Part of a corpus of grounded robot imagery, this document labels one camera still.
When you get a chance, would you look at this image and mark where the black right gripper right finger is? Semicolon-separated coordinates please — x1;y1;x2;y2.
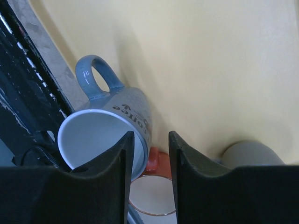
168;131;299;224

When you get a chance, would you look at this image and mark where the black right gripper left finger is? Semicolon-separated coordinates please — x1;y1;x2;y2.
0;131;135;224

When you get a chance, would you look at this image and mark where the small grey cup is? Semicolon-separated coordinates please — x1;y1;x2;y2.
219;140;285;169

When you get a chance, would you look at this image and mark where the yellow plastic tray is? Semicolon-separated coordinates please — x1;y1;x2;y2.
30;0;299;164

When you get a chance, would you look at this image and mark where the black aluminium robot base frame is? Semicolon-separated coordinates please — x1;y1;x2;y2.
0;0;72;172

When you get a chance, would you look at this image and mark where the grey blue mug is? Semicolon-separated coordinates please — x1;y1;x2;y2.
57;55;152;180

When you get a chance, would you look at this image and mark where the small orange cup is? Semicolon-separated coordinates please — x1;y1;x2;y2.
129;147;176;217

